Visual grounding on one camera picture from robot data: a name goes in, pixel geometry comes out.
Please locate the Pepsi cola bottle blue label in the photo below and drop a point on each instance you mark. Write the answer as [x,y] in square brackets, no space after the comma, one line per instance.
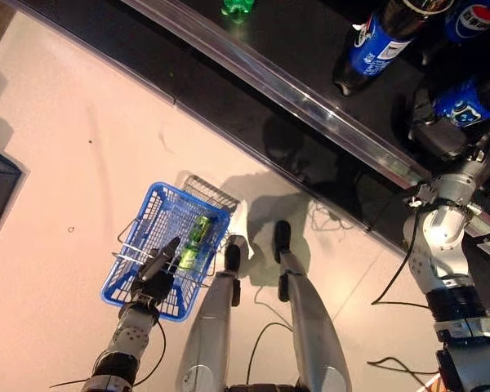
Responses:
[371,53]
[461,106]
[473,20]

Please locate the dark robot waist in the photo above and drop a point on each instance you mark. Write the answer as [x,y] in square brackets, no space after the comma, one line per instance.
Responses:
[265,388]

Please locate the green Sprite bottle yellow cap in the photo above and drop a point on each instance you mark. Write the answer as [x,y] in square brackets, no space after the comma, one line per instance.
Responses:
[237,10]

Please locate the silver robot right leg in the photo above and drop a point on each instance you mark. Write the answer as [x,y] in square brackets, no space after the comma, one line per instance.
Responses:
[310,326]

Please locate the blue plastic shopping basket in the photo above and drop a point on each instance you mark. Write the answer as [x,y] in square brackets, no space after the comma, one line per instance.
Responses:
[159,212]

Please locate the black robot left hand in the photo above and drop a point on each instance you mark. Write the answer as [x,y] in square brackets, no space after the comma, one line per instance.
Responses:
[155,277]

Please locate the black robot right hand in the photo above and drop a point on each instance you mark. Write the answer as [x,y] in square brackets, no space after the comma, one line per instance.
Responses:
[437,139]

